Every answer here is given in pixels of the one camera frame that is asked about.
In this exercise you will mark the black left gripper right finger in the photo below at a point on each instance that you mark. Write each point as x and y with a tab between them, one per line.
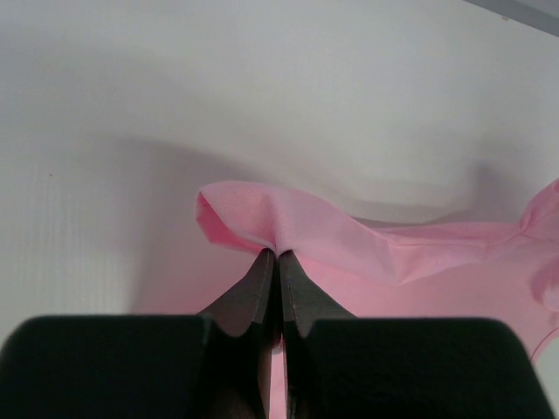
341	366

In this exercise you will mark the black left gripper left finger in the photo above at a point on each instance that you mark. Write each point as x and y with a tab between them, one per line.
213	364

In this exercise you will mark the pink t shirt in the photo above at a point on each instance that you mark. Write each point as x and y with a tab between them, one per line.
503	271

